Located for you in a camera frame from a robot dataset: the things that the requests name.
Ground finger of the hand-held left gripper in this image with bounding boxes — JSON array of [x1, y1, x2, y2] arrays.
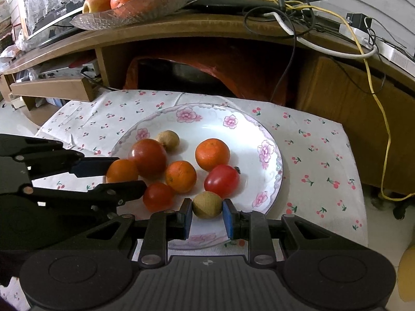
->
[[0, 134, 120, 179], [23, 180, 148, 218]]

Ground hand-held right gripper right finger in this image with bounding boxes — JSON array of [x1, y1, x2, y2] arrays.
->
[[222, 198, 328, 266]]

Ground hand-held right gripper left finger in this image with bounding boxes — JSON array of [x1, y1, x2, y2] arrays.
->
[[86, 197, 193, 266]]

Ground tan round longan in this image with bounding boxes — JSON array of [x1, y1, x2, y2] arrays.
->
[[155, 130, 180, 152], [192, 191, 224, 220]]

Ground small orange tangerine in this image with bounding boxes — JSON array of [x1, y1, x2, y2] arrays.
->
[[195, 138, 231, 171], [106, 159, 140, 185], [165, 161, 197, 194]]

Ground round red tomato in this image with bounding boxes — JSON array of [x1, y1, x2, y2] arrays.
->
[[143, 182, 176, 212]]

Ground oblong red tomato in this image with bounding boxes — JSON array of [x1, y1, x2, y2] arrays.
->
[[204, 164, 240, 199]]

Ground white floral plate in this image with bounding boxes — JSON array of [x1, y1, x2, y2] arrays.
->
[[111, 103, 283, 250]]

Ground dark red tomato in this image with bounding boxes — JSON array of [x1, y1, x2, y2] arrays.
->
[[129, 138, 168, 177]]

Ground open wooden drawer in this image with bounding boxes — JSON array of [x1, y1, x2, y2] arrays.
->
[[10, 74, 98, 102]]

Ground cherry print tablecloth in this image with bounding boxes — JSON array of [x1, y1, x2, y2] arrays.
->
[[0, 89, 370, 311]]

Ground glass fruit dish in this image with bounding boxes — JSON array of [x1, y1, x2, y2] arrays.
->
[[70, 0, 195, 31]]

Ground red cloth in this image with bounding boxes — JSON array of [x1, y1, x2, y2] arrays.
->
[[125, 55, 292, 104]]

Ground black flat device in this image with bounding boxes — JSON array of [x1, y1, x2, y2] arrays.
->
[[26, 0, 94, 44]]

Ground yellow apple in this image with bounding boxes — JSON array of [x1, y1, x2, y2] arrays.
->
[[82, 0, 115, 14]]

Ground wooden cabinet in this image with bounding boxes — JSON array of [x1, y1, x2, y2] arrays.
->
[[0, 10, 415, 198]]

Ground white lace cloth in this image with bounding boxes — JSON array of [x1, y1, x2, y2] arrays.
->
[[24, 0, 104, 33]]

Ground yellow object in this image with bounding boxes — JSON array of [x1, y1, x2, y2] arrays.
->
[[397, 246, 415, 302]]

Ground black router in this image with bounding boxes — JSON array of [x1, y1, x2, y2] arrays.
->
[[182, 0, 328, 13]]

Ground white power strip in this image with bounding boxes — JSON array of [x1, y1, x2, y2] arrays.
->
[[339, 24, 415, 66]]

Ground black power adapter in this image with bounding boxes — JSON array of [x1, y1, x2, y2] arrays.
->
[[345, 12, 373, 30]]

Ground black cable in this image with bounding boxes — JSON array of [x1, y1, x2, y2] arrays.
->
[[243, 3, 312, 104]]

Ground yellow cable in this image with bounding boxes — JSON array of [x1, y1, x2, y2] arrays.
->
[[224, 0, 415, 201]]

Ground white cable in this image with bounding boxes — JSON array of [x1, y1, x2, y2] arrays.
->
[[259, 11, 378, 60]]

